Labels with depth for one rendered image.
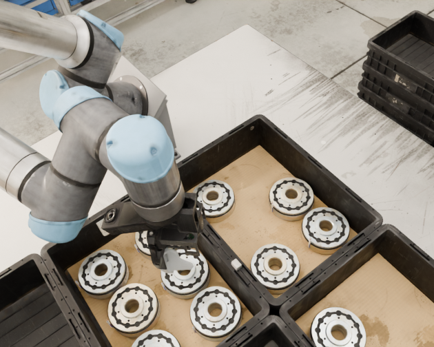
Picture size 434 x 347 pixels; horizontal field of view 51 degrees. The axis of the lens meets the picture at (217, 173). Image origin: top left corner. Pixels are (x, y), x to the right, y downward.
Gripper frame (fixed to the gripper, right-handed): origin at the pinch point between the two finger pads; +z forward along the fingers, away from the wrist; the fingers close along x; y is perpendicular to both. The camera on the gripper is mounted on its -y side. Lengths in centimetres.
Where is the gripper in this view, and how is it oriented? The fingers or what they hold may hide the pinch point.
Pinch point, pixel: (169, 253)
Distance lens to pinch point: 84.9
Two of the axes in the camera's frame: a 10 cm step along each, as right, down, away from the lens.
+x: 1.3, -8.4, 5.3
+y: 9.9, 0.6, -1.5
